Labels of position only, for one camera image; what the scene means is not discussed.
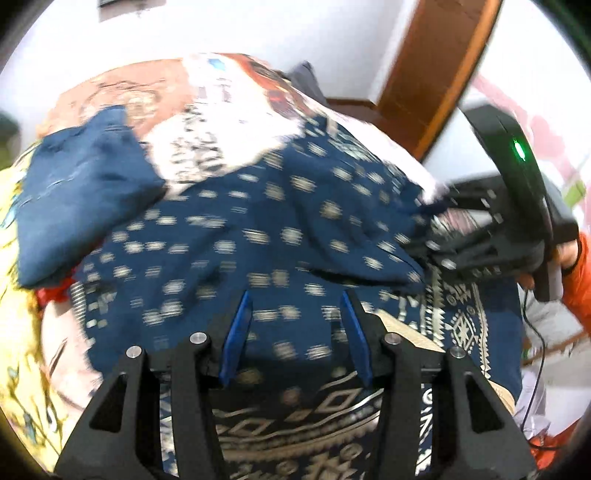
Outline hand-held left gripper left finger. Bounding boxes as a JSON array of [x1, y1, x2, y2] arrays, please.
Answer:
[[53, 291, 254, 480]]

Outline dark bag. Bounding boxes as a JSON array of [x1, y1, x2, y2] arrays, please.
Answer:
[[286, 60, 327, 105]]

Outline printed bed blanket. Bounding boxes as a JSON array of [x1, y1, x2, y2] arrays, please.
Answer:
[[37, 53, 445, 205]]

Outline person's right hand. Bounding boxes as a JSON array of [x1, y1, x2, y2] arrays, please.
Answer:
[[556, 240, 583, 280]]

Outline person's right forearm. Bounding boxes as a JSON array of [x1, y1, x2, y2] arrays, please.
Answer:
[[561, 233, 591, 334]]

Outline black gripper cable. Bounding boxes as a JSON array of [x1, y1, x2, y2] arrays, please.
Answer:
[[521, 285, 549, 435]]

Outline person's grey trousers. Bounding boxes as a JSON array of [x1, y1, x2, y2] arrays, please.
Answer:
[[514, 293, 591, 440]]

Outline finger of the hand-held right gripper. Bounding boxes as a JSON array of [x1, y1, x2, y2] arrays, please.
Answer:
[[407, 231, 542, 280], [435, 177, 509, 219]]

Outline blue jeans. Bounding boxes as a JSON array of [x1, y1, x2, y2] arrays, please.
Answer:
[[16, 105, 167, 291]]

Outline red cloth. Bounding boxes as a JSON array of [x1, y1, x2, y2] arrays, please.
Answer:
[[36, 276, 75, 311]]

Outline navy patterned zip hoodie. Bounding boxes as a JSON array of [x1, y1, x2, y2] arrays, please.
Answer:
[[69, 113, 525, 480]]

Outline brown wooden door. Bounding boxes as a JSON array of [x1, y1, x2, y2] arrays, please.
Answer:
[[376, 0, 504, 161]]

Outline yellow cartoon cloth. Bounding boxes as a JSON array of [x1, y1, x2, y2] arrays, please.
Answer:
[[0, 151, 63, 472]]

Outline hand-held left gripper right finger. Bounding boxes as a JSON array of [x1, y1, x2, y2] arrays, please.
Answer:
[[340, 290, 539, 480]]

